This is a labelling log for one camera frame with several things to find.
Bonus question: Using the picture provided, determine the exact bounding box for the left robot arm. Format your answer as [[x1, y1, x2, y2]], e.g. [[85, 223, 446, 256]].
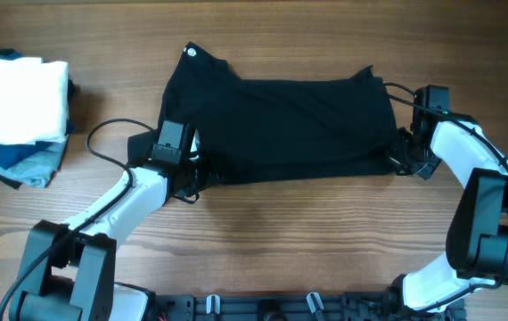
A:
[[0, 154, 217, 321]]

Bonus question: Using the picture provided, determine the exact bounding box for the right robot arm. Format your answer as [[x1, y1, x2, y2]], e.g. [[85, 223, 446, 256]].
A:
[[384, 112, 508, 317]]

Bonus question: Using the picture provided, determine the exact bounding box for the light blue denim garment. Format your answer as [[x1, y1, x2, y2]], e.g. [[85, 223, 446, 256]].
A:
[[0, 139, 68, 189]]

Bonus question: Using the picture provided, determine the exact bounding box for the white folded cloth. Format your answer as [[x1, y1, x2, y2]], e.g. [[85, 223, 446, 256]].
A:
[[0, 56, 70, 147]]

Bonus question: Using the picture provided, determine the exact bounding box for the dark blue folded garment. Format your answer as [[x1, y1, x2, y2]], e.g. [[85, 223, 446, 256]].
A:
[[0, 47, 77, 170]]

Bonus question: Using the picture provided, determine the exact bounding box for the black t-shirt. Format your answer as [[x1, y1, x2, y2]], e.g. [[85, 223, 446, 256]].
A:
[[127, 41, 409, 188]]

